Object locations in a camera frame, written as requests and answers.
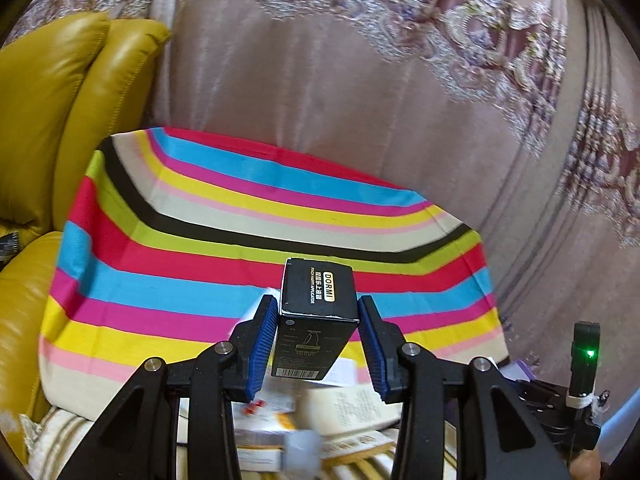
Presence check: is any person's right hand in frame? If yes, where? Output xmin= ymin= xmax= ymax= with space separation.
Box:
xmin=570 ymin=448 xmax=608 ymax=480

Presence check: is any white blue red medicine box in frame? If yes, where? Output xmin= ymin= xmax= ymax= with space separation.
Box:
xmin=232 ymin=375 xmax=297 ymax=432

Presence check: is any yellow leather cushion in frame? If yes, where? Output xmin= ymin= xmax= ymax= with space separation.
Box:
xmin=1 ymin=12 xmax=170 ymax=463

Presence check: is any purple storage box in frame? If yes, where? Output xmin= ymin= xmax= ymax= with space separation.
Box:
xmin=499 ymin=360 xmax=536 ymax=382

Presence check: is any small white silver box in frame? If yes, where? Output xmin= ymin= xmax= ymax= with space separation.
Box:
xmin=306 ymin=358 xmax=358 ymax=388

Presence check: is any beige striped blanket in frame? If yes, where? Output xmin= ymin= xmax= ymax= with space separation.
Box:
xmin=24 ymin=406 xmax=461 ymax=480

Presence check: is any white gold toothpaste box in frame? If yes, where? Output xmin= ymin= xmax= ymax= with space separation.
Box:
xmin=320 ymin=430 xmax=395 ymax=460

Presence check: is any rainbow striped cloth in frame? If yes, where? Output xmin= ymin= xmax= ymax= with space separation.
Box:
xmin=39 ymin=128 xmax=509 ymax=419

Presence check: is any black Dormi box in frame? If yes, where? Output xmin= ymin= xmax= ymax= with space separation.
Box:
xmin=271 ymin=258 xmax=359 ymax=380

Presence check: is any large white text box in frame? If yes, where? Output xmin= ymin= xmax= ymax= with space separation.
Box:
xmin=294 ymin=384 xmax=402 ymax=438

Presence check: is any white orange soap box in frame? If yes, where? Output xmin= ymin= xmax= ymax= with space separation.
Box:
xmin=233 ymin=411 xmax=297 ymax=448

